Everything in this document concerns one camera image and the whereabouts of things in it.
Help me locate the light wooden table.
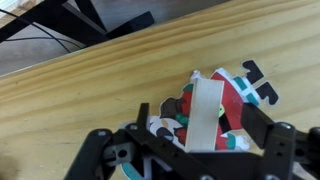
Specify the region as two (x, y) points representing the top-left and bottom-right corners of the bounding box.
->
(0, 0), (320, 180)

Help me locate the black metal stand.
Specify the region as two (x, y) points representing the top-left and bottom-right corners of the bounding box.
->
(0, 0), (156, 44)

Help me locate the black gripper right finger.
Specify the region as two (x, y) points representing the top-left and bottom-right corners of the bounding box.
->
(241, 103), (320, 180)

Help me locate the thin black cable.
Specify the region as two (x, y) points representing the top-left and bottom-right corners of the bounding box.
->
(0, 8), (73, 54)

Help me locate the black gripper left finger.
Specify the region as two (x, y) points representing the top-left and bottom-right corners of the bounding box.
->
(63, 102), (214, 180)

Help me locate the light wooden chip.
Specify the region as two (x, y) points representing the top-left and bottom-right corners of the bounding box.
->
(184, 78), (225, 154)

